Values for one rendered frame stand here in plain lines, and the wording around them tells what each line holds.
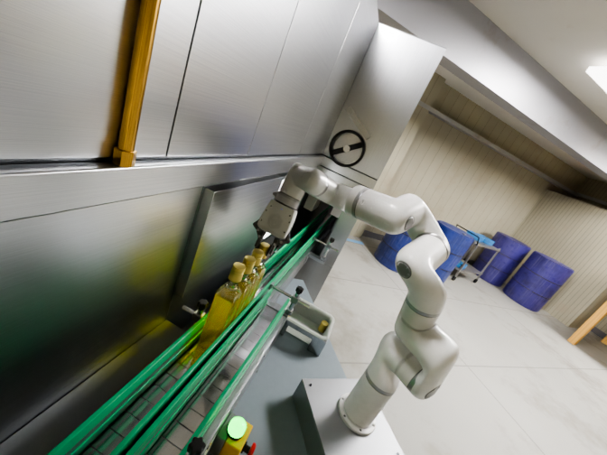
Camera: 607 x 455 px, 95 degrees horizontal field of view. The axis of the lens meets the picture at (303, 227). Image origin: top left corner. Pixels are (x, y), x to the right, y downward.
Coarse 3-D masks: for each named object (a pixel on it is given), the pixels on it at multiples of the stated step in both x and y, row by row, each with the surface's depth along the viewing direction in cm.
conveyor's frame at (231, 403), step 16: (320, 240) 202; (304, 256) 158; (288, 272) 136; (272, 336) 95; (256, 368) 84; (240, 384) 75; (224, 416) 66; (192, 432) 61; (208, 432) 62; (208, 448) 61
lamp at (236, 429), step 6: (234, 420) 69; (240, 420) 69; (228, 426) 69; (234, 426) 68; (240, 426) 68; (246, 426) 69; (228, 432) 68; (234, 432) 67; (240, 432) 67; (234, 438) 67; (240, 438) 68
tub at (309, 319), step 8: (288, 304) 122; (296, 304) 128; (312, 304) 126; (296, 312) 128; (304, 312) 128; (312, 312) 127; (320, 312) 126; (296, 320) 123; (304, 320) 126; (312, 320) 127; (320, 320) 126; (328, 320) 125; (304, 328) 111; (312, 328) 123; (328, 328) 119; (320, 336) 110; (328, 336) 112
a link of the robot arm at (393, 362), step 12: (384, 336) 79; (396, 336) 77; (384, 348) 76; (396, 348) 74; (372, 360) 80; (384, 360) 76; (396, 360) 73; (408, 360) 71; (372, 372) 78; (384, 372) 76; (396, 372) 73; (408, 372) 70; (372, 384) 78; (384, 384) 76; (396, 384) 77; (408, 384) 70
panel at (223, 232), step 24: (216, 192) 69; (240, 192) 82; (264, 192) 100; (216, 216) 75; (240, 216) 91; (192, 240) 74; (216, 240) 82; (240, 240) 102; (264, 240) 132; (192, 264) 76; (216, 264) 91; (192, 288) 83
